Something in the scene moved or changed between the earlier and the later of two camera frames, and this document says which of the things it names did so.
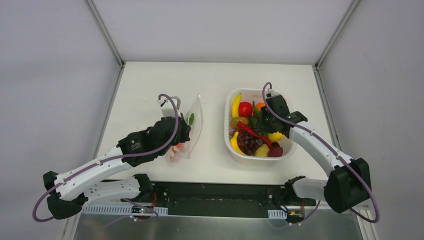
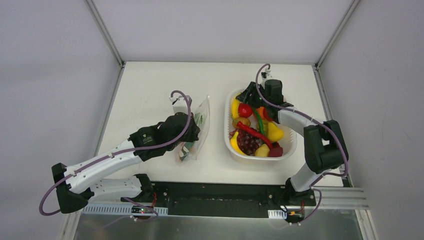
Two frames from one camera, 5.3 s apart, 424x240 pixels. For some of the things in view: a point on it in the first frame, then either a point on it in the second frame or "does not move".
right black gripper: [268, 120] → [251, 91]
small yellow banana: [235, 112] does not move
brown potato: [233, 122] does not move
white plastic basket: [249, 95] does not move
